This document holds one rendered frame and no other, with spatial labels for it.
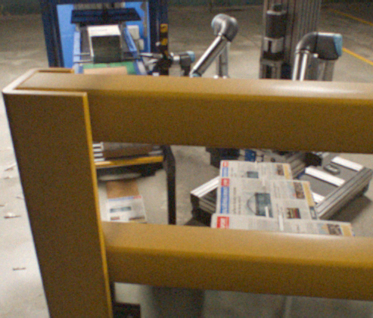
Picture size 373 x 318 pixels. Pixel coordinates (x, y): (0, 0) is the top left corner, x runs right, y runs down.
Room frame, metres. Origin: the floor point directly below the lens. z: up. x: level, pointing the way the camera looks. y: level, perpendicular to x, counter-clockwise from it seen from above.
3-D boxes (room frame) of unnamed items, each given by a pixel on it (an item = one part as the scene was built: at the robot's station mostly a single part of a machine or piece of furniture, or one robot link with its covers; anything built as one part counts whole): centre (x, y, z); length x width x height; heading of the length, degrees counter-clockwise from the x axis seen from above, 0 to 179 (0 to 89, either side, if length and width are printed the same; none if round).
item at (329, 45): (2.43, -0.76, 1.19); 0.15 x 0.12 x 0.55; 72
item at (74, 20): (3.83, 0.69, 1.30); 0.55 x 0.55 x 0.03; 12
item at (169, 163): (2.88, 0.23, 0.74); 1.34 x 0.05 x 0.12; 12
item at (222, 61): (2.93, -0.23, 1.19); 0.15 x 0.12 x 0.55; 21
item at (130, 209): (2.87, 0.48, 0.01); 0.37 x 0.28 x 0.01; 12
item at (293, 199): (1.45, -0.30, 0.95); 0.38 x 0.29 x 0.23; 85
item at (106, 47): (4.39, 0.81, 0.93); 0.38 x 0.30 x 0.26; 12
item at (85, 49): (4.94, 0.92, 0.75); 1.53 x 0.64 x 0.10; 12
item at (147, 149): (2.35, 0.37, 0.83); 0.29 x 0.16 x 0.04; 104
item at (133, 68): (3.83, 0.69, 0.75); 0.70 x 0.65 x 0.10; 12
